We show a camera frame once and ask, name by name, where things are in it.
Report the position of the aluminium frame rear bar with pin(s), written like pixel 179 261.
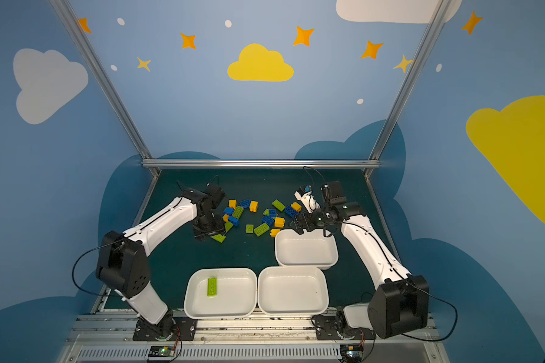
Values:
pixel 258 164

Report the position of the green long lego brick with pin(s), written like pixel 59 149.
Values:
pixel 279 205

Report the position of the green long lego centre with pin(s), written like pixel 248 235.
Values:
pixel 261 229

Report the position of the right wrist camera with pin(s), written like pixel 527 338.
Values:
pixel 333 193

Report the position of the aluminium frame right post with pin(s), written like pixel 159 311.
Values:
pixel 423 51

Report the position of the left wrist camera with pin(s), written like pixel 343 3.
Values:
pixel 215 194

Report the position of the left controller board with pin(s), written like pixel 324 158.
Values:
pixel 161 354

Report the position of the white bin right rear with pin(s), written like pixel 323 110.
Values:
pixel 308 249

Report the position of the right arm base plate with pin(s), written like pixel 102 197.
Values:
pixel 336 328

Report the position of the green long lego cluster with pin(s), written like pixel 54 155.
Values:
pixel 238 212

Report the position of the aluminium frame post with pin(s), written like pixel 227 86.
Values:
pixel 66 14
pixel 423 51

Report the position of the blue long lego brick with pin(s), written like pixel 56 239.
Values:
pixel 291 212

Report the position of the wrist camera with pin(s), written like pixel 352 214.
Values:
pixel 333 193
pixel 215 194

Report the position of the aluminium frame left post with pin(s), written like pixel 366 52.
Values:
pixel 66 14

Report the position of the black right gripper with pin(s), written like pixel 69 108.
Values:
pixel 306 220

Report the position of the white bin left front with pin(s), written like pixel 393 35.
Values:
pixel 236 294

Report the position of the white bin middle front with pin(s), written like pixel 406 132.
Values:
pixel 292 291

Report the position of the controller board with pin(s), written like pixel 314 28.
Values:
pixel 161 354
pixel 351 354

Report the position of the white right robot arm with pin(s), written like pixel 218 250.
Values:
pixel 401 300

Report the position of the yellow square lego brick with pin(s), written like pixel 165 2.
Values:
pixel 297 207

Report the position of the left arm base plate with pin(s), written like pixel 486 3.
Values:
pixel 167 329

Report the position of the blue lego cluster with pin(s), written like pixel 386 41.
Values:
pixel 234 221

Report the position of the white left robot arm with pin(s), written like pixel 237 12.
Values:
pixel 123 259

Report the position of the right controller board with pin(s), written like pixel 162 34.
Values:
pixel 351 354

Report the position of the front aluminium rail bed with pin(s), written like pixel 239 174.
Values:
pixel 108 337

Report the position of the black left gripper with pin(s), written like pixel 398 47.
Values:
pixel 207 226

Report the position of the white bin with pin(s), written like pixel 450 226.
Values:
pixel 308 249
pixel 236 294
pixel 292 291

